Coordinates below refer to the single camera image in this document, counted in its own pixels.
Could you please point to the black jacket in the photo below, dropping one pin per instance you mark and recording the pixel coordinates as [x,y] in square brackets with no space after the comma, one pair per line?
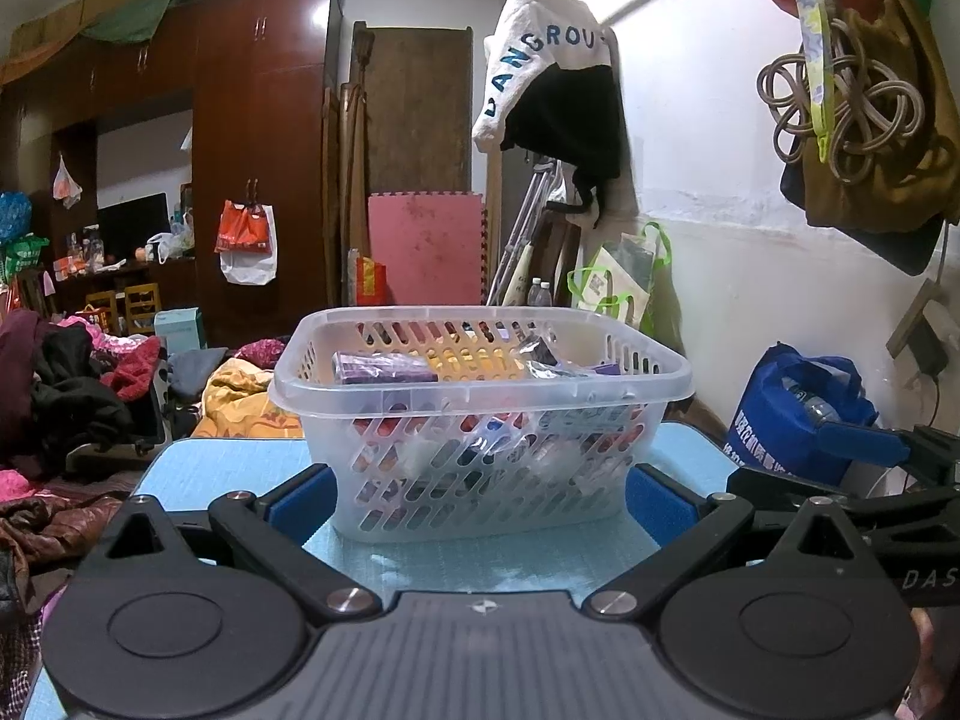
[75,397]

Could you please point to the metal crutches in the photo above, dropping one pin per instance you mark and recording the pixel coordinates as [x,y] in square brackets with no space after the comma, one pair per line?
[525,232]

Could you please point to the orange plastic bag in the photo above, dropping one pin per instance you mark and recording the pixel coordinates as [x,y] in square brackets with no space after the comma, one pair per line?
[241,229]

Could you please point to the green-trimmed tote bag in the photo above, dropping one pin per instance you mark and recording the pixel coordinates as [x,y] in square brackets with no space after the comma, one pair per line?
[622,277]

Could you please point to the red floral blanket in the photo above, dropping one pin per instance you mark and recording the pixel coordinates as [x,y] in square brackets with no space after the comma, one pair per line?
[259,352]

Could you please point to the yellow blanket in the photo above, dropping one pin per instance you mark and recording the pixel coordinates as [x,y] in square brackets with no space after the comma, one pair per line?
[240,405]

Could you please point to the pink cloth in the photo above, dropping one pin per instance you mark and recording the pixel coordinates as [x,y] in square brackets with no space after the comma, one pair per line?
[16,484]

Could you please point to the brown wooden wardrobe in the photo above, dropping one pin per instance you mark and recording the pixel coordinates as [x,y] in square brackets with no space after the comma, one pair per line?
[277,127]

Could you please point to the maroon jacket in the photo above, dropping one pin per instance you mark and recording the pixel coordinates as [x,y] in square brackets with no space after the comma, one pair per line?
[19,367]

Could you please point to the black television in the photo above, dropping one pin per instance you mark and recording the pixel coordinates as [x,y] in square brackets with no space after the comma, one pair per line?
[133,219]

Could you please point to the wooden poles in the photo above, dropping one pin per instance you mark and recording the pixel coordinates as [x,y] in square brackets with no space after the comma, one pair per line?
[349,195]

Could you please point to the pink foam mat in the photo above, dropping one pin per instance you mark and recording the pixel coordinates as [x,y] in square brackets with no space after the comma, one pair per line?
[424,247]

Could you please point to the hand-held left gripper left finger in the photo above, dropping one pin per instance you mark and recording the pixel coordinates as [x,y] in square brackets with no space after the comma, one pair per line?
[304,501]

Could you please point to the white hoodie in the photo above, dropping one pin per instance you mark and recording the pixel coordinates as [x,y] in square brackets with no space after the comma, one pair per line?
[540,30]

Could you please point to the olive hanging bag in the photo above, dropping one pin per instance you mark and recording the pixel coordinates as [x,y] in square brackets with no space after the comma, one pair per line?
[907,187]

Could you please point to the green cloth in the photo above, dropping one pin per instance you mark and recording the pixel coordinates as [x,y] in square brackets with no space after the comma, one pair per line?
[135,15]

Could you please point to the blue mesh bag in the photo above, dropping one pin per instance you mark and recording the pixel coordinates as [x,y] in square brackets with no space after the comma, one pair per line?
[11,214]

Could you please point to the black garment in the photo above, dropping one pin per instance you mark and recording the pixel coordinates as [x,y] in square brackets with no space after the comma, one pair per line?
[570,120]

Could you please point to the teal box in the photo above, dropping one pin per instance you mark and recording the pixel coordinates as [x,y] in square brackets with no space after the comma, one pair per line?
[180,330]

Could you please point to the clear water bottle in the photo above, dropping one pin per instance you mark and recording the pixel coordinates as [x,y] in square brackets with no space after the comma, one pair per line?
[547,295]
[535,294]

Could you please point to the yellow wooden stool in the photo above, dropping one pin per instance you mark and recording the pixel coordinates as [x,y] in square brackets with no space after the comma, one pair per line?
[103,311]
[142,304]

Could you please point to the silver packet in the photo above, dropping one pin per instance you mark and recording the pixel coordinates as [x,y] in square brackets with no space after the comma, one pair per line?
[551,356]

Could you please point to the dark purple box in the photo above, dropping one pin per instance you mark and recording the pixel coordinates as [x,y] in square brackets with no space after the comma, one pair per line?
[382,367]

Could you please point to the brown quilted jacket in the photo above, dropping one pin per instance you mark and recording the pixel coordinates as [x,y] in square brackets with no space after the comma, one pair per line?
[52,532]

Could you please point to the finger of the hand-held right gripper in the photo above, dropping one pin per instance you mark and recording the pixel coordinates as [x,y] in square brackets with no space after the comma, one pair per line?
[780,487]
[862,444]

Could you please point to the small hanging plastic bag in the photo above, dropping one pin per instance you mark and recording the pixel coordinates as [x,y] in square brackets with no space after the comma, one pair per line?
[66,184]

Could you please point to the white bag on desk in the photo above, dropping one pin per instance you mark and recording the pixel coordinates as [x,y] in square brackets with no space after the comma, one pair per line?
[169,244]

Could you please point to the black power adapter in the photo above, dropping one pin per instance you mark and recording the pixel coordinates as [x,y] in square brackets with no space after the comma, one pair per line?
[932,352]

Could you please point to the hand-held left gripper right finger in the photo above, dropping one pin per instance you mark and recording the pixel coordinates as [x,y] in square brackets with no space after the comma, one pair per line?
[660,501]

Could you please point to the blue tote bag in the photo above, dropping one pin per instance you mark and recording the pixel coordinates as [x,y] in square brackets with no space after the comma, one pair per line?
[772,427]

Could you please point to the white plastic bag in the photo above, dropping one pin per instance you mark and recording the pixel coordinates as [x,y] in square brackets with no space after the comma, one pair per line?
[247,270]

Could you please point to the red garment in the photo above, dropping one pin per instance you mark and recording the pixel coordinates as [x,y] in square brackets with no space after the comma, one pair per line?
[135,371]

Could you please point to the yellow box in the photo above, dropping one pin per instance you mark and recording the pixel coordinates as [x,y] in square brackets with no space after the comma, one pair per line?
[476,366]

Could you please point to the wooden board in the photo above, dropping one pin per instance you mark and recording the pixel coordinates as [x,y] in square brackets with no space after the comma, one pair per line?
[420,112]

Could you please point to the red paper bag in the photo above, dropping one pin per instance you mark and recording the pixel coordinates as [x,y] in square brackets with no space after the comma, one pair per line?
[371,281]

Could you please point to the white plastic basket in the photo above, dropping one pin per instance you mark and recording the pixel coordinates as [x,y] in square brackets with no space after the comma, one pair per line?
[480,480]

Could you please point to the black hanging bag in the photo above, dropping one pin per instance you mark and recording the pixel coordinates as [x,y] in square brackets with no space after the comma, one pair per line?
[892,244]

